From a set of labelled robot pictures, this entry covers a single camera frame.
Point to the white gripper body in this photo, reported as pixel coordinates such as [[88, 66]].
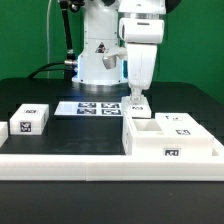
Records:
[[141, 37]]

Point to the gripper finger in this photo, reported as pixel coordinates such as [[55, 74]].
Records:
[[135, 95]]

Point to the white cabinet door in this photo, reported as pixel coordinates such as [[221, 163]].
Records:
[[139, 109], [181, 125]]

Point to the white cabinet body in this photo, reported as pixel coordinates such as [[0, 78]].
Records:
[[143, 137]]

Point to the white cabinet top block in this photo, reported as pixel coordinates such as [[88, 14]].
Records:
[[29, 119]]

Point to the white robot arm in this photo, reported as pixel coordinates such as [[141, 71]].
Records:
[[120, 42]]

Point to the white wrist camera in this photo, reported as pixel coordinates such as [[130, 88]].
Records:
[[111, 55]]

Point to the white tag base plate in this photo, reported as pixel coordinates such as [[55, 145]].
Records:
[[72, 108]]

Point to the white u-shaped wall fence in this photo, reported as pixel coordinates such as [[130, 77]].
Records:
[[112, 168]]

